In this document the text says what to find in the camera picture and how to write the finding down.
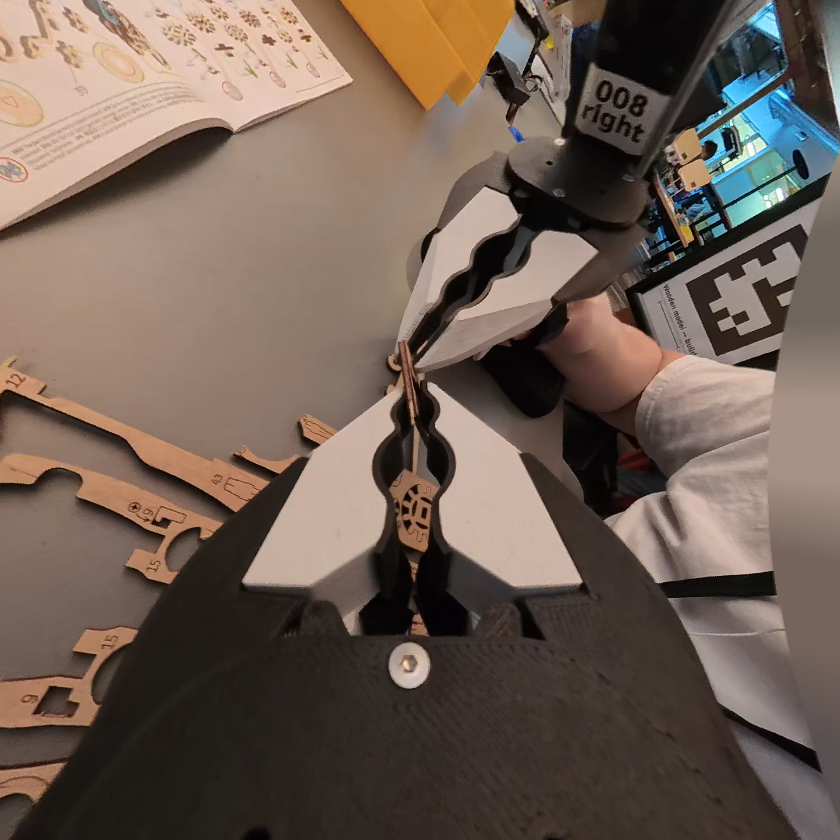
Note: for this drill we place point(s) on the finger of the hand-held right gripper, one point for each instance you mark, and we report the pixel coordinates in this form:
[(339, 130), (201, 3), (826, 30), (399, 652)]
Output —
[(531, 289), (466, 229)]

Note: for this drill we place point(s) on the yellow box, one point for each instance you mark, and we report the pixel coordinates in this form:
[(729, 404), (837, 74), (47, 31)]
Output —
[(426, 46)]

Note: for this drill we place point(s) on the small black tool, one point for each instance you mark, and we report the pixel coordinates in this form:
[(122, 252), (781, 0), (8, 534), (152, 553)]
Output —
[(512, 79)]

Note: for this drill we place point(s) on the person's right forearm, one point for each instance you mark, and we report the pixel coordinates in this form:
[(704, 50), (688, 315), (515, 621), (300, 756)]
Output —
[(617, 387)]

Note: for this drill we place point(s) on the small wooden parts strip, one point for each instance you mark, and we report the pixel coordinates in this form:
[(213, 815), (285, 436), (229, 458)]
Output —
[(410, 394)]

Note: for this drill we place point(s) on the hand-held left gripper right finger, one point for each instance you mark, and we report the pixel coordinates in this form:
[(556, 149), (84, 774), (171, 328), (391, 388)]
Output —
[(505, 525)]

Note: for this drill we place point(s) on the key-shaped wooden piece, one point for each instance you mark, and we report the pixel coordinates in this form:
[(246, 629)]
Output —
[(392, 362)]

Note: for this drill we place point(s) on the framed marker sign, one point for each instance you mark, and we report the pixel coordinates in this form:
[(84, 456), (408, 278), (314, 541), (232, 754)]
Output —
[(741, 308)]

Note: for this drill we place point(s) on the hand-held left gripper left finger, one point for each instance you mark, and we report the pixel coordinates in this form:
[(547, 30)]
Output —
[(321, 525)]

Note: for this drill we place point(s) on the person's right hand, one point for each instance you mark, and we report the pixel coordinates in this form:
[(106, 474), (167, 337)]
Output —
[(594, 331)]

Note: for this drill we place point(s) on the open instruction booklet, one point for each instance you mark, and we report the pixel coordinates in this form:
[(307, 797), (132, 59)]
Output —
[(131, 131)]

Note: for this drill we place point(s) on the large wooden parts sheet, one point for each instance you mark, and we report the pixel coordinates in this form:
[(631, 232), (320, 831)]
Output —
[(177, 466)]

